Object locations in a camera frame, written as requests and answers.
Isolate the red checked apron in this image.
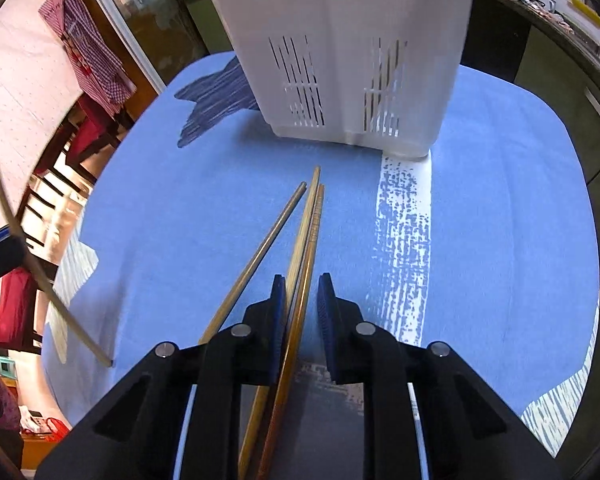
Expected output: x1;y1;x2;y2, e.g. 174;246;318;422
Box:
39;0;137;116

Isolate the dark-tipped wooden chopstick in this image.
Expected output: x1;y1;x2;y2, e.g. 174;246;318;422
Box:
198;182;308;346

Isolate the blue star-print tablecloth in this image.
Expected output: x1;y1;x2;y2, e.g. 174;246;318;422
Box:
42;50;600;461

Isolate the dark stone countertop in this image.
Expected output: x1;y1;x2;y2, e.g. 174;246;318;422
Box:
472;0;600;101

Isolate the white plastic utensil holder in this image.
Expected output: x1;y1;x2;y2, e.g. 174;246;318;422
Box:
192;0;476;160

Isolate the yellow tray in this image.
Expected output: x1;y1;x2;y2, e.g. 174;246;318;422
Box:
565;0;600;31

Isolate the orange-brown wooden chopstick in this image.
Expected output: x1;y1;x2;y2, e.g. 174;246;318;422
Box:
257;185;326;480

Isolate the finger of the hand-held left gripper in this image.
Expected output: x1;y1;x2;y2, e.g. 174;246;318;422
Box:
0;227;28;291

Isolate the glass sliding door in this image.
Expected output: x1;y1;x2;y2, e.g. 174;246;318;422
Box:
75;0;216;96

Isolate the black built-in appliance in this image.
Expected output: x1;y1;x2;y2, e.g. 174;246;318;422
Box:
460;0;531;83

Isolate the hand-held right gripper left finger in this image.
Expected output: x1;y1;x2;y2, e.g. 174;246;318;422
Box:
35;275;287;480

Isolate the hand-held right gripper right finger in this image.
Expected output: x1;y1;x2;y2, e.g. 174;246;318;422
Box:
316;272;563;480

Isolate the red plastic basket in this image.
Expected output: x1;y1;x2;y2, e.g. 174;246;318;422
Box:
20;412;73;443

